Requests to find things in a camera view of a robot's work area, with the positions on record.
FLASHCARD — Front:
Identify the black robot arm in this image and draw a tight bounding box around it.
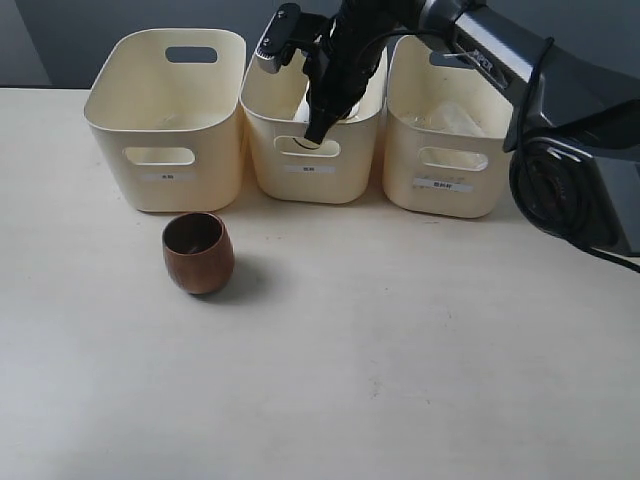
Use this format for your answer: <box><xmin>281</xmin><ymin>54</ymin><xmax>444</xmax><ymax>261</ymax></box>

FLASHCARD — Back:
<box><xmin>305</xmin><ymin>1</ymin><xmax>639</xmax><ymax>258</ymax></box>

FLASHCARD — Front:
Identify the cream plastic bin left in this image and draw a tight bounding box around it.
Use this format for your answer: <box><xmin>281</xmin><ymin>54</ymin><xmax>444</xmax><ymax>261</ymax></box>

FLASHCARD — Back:
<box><xmin>84</xmin><ymin>28</ymin><xmax>246</xmax><ymax>213</ymax></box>

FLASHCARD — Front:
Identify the white paper cup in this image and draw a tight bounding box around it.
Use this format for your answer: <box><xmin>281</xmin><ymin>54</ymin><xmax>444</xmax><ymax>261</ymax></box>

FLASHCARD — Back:
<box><xmin>293</xmin><ymin>99</ymin><xmax>360</xmax><ymax>150</ymax></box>

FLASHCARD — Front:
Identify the cream plastic bin middle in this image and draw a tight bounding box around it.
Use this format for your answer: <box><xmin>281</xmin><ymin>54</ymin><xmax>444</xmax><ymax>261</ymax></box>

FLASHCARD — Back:
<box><xmin>240</xmin><ymin>52</ymin><xmax>388</xmax><ymax>204</ymax></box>

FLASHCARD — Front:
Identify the cream plastic bin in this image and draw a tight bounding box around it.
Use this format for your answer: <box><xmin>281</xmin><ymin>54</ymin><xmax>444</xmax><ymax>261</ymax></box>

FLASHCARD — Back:
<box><xmin>382</xmin><ymin>36</ymin><xmax>512</xmax><ymax>219</ymax></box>
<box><xmin>240</xmin><ymin>52</ymin><xmax>388</xmax><ymax>204</ymax></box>
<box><xmin>84</xmin><ymin>28</ymin><xmax>246</xmax><ymax>213</ymax></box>

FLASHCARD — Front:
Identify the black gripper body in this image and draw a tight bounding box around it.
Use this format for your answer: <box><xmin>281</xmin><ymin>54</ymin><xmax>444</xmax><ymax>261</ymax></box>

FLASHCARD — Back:
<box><xmin>306</xmin><ymin>14</ymin><xmax>388</xmax><ymax>120</ymax></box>

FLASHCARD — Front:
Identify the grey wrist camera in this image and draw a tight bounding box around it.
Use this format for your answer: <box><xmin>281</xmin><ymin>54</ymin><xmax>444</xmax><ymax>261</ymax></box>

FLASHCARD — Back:
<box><xmin>255</xmin><ymin>3</ymin><xmax>310</xmax><ymax>74</ymax></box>

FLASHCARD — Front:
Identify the brown wooden cup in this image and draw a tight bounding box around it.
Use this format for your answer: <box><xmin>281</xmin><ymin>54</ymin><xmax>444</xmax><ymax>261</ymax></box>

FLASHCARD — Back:
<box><xmin>162</xmin><ymin>212</ymin><xmax>235</xmax><ymax>295</ymax></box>

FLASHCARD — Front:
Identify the cream plastic bin right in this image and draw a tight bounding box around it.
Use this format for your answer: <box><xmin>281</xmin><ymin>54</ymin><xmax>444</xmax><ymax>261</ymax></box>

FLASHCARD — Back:
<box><xmin>382</xmin><ymin>36</ymin><xmax>512</xmax><ymax>219</ymax></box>

